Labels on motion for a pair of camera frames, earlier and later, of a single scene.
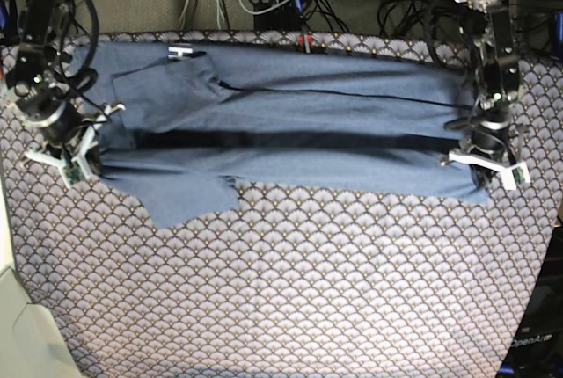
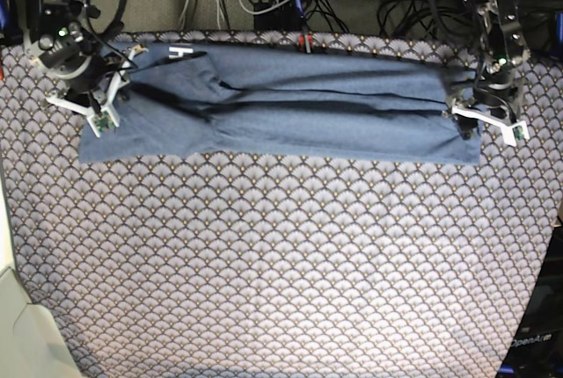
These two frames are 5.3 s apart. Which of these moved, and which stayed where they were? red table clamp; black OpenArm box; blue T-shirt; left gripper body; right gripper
Moved: left gripper body; blue T-shirt; right gripper
Stayed: black OpenArm box; red table clamp
